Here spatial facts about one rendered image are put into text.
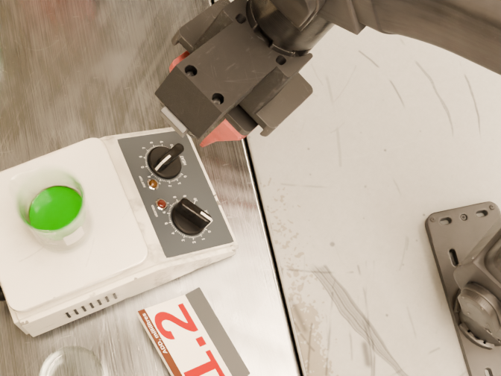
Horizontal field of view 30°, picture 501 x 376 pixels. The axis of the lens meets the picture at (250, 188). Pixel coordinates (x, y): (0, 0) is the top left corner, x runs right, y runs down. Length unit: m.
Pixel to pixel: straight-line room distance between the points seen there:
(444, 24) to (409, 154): 0.39
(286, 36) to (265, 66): 0.03
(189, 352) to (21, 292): 0.15
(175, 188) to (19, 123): 0.18
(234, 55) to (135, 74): 0.30
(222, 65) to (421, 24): 0.15
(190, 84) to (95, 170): 0.21
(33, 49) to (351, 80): 0.31
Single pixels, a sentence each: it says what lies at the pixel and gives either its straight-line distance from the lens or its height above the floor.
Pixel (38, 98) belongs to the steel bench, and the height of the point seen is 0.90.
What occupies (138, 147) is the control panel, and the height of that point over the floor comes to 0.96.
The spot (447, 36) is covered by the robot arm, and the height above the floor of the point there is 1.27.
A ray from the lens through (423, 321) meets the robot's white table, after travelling 0.86.
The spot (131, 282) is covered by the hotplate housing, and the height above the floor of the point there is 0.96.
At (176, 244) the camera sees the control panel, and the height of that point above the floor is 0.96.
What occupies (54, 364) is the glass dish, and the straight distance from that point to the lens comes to 0.85.
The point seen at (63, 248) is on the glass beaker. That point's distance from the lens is 0.76.
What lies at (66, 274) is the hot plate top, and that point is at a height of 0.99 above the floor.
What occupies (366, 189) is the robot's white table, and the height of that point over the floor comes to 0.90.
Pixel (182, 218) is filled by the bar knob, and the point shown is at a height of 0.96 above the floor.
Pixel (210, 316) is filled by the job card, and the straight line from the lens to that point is 0.84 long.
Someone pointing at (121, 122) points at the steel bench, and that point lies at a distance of 0.90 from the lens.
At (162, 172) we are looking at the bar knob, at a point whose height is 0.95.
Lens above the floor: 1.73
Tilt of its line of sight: 71 degrees down
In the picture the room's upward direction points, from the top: 6 degrees clockwise
